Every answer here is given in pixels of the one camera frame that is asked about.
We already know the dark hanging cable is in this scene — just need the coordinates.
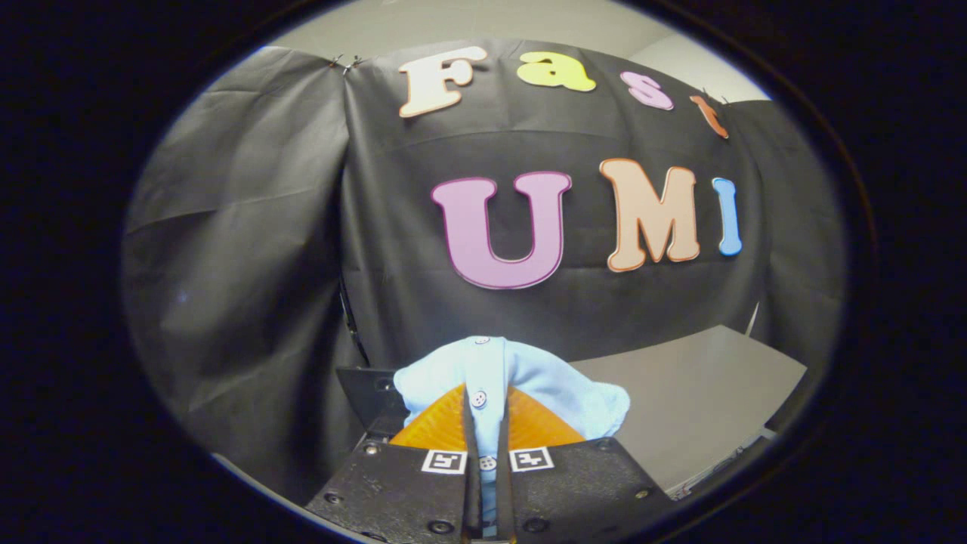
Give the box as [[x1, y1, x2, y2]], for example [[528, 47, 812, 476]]
[[338, 276, 372, 369]]

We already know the black backdrop cloth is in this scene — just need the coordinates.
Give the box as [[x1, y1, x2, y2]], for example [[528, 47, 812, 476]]
[[121, 38, 847, 503]]

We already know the grey cabinet with beige door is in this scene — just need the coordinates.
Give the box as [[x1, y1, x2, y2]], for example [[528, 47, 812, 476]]
[[570, 325, 809, 499]]

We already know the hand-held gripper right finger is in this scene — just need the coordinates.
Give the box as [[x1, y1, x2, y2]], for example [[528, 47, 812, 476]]
[[495, 385, 677, 544]]

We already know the light blue shirt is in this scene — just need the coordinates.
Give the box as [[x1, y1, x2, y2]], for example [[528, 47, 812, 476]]
[[393, 336, 632, 530]]

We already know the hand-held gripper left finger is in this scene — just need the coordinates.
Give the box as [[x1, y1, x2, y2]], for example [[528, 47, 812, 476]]
[[306, 383, 484, 544]]

